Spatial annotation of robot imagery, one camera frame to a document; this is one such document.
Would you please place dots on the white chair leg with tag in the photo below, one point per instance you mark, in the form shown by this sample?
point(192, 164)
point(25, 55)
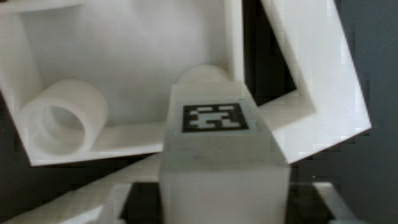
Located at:
point(224, 171)

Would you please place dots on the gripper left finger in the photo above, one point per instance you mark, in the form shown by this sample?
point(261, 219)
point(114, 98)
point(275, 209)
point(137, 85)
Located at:
point(114, 204)

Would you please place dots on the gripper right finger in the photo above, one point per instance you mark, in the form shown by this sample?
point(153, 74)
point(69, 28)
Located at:
point(336, 205)

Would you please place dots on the white chair seat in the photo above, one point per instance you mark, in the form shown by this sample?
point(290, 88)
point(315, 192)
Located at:
point(121, 70)

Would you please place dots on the white U-shaped barrier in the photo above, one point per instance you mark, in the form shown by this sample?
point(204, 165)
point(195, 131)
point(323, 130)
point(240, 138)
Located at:
point(75, 208)

